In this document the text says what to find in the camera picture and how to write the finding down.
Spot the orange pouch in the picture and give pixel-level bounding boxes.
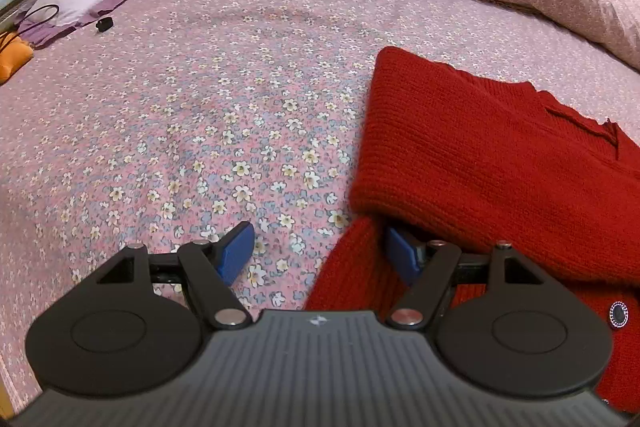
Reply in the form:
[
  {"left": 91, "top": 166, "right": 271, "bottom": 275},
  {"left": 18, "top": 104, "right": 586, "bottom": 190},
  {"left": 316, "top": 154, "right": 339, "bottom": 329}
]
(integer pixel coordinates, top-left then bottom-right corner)
[{"left": 0, "top": 32, "right": 35, "bottom": 85}]

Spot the floral bedsheet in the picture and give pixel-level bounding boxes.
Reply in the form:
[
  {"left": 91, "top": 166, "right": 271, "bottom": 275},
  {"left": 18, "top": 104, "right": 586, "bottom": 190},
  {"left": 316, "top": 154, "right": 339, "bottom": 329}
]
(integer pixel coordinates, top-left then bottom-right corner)
[{"left": 0, "top": 0, "right": 640, "bottom": 408}]

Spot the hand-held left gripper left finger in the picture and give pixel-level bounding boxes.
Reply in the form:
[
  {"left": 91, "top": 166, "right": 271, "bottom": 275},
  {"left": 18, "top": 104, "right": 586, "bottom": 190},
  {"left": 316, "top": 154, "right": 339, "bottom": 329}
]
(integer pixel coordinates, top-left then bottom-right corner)
[{"left": 95, "top": 221, "right": 256, "bottom": 330}]

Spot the red knit cardigan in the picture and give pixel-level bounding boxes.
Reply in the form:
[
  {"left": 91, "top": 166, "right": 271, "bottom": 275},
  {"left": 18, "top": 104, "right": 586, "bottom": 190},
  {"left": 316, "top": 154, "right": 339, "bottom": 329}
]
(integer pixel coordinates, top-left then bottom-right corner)
[{"left": 304, "top": 46, "right": 640, "bottom": 415}]

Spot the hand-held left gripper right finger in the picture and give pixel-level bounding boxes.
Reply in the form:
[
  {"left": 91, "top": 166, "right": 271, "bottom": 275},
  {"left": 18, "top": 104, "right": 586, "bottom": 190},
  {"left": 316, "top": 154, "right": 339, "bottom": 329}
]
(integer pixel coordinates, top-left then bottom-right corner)
[{"left": 385, "top": 227, "right": 547, "bottom": 329}]

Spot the black cable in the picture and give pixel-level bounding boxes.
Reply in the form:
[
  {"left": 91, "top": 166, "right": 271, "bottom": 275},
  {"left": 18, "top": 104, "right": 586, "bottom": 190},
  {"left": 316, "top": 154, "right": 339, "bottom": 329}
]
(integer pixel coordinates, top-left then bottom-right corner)
[{"left": 20, "top": 3, "right": 61, "bottom": 32}]

